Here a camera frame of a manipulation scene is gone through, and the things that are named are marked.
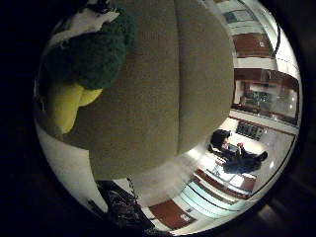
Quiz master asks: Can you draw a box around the yellow plush toy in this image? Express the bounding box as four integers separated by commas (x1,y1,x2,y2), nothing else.
45,82,104,135

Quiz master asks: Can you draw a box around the wood framed glass window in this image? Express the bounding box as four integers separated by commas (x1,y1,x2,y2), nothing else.
231,68,301,126

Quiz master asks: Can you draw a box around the seated person in black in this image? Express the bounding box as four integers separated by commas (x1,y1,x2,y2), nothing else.
207,128,270,175

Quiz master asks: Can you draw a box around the green plush broccoli toy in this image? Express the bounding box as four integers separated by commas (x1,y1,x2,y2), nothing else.
39,8,136,97

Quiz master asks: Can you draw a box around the black equipment rack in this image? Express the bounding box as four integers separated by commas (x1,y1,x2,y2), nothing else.
87,179,172,237

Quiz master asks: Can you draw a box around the dark wall grille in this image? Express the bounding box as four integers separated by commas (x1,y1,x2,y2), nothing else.
235,120,266,142

